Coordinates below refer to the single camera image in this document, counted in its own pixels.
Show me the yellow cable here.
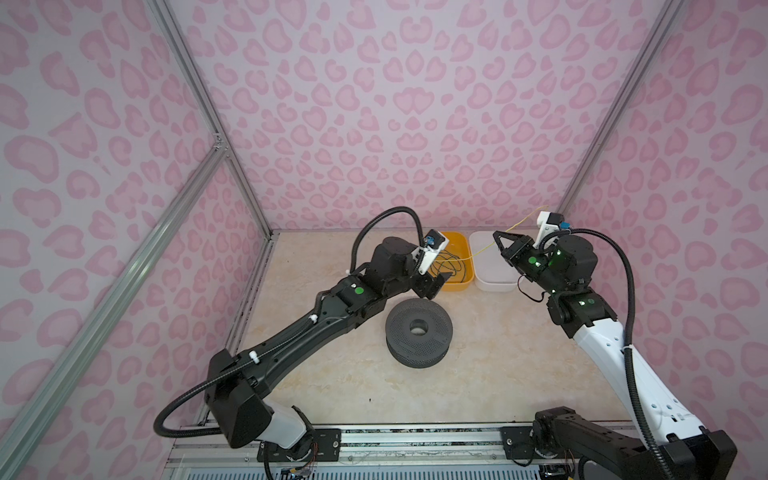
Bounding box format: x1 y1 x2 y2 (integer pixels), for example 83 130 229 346
443 207 550 263

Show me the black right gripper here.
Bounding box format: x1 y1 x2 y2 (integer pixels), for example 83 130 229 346
491 230 567 296

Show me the green cable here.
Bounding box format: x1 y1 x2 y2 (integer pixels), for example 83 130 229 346
435 250 469 283

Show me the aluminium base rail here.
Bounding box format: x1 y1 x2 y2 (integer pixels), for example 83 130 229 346
161 423 614 479

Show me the dark grey cable spool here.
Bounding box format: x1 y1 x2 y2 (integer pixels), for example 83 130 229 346
385 298 454 369

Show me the white plastic bin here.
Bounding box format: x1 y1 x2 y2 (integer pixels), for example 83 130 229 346
469 231 520 293

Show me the aluminium frame diagonal strut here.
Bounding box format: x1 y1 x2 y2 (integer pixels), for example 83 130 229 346
1 141 229 479

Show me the yellow plastic bin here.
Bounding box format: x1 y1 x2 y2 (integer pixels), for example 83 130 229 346
433 231 475 292

